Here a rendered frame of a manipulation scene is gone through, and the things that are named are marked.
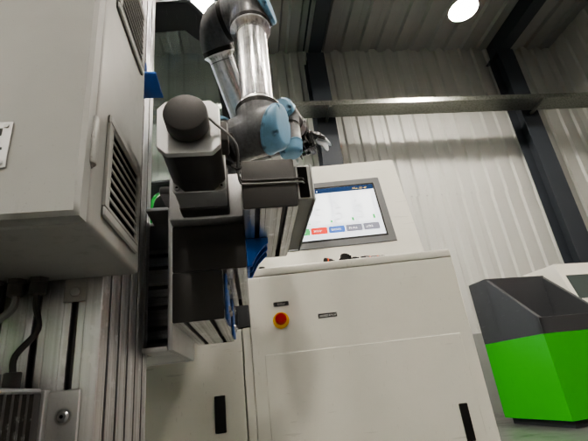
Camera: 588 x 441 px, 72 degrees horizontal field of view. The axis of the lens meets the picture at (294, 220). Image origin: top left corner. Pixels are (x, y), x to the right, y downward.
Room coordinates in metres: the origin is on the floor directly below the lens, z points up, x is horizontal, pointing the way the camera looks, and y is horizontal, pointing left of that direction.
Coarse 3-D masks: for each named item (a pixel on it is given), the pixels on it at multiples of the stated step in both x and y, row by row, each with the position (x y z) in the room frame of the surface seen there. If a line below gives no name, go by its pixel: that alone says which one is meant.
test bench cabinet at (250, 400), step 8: (248, 328) 1.32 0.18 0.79; (248, 336) 1.32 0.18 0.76; (248, 344) 1.32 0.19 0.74; (248, 352) 1.32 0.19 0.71; (248, 360) 1.32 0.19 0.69; (248, 368) 1.32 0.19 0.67; (248, 376) 1.32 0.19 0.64; (248, 384) 1.32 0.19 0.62; (248, 392) 1.32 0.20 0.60; (248, 400) 1.32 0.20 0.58; (248, 408) 1.32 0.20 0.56; (248, 416) 1.32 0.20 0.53; (248, 424) 1.32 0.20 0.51; (256, 424) 1.32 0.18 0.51; (248, 432) 1.32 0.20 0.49; (256, 432) 1.32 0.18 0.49; (248, 440) 1.33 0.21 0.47; (256, 440) 1.32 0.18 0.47
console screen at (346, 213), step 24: (336, 192) 1.65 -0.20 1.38; (360, 192) 1.65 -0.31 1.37; (312, 216) 1.62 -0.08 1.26; (336, 216) 1.62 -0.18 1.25; (360, 216) 1.62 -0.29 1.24; (384, 216) 1.62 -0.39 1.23; (312, 240) 1.59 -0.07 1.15; (336, 240) 1.59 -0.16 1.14; (360, 240) 1.59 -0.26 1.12; (384, 240) 1.59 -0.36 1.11
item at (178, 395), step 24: (240, 336) 1.31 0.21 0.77; (216, 360) 1.31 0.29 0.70; (240, 360) 1.31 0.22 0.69; (168, 384) 1.30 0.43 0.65; (192, 384) 1.31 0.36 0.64; (216, 384) 1.31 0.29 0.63; (240, 384) 1.31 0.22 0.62; (168, 408) 1.30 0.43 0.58; (192, 408) 1.31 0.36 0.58; (216, 408) 1.31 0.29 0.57; (240, 408) 1.31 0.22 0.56; (168, 432) 1.30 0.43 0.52; (192, 432) 1.31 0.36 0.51; (216, 432) 1.31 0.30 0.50; (240, 432) 1.31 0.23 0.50
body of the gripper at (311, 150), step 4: (304, 132) 1.21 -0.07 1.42; (308, 132) 1.27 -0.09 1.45; (304, 136) 1.22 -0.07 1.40; (308, 136) 1.27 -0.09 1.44; (312, 136) 1.27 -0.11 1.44; (304, 140) 1.21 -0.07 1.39; (308, 140) 1.27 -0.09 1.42; (312, 140) 1.26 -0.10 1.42; (304, 144) 1.27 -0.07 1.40; (308, 144) 1.27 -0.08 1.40; (312, 144) 1.27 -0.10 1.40; (316, 144) 1.31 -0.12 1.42; (304, 148) 1.26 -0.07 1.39; (308, 148) 1.27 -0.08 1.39; (312, 148) 1.27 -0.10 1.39; (316, 148) 1.28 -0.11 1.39; (304, 152) 1.30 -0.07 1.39; (308, 152) 1.31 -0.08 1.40; (312, 152) 1.30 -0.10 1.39; (316, 152) 1.31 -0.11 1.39; (300, 156) 1.31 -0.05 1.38
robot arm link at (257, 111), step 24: (240, 0) 0.81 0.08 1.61; (264, 0) 0.81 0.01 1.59; (240, 24) 0.83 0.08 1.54; (264, 24) 0.84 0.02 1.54; (240, 48) 0.84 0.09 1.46; (264, 48) 0.85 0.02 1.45; (240, 72) 0.85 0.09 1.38; (264, 72) 0.84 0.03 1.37; (264, 96) 0.82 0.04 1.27; (240, 120) 0.82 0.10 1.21; (264, 120) 0.80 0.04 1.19; (288, 120) 0.87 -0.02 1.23; (240, 144) 0.84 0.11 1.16; (264, 144) 0.84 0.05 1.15; (288, 144) 0.89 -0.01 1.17
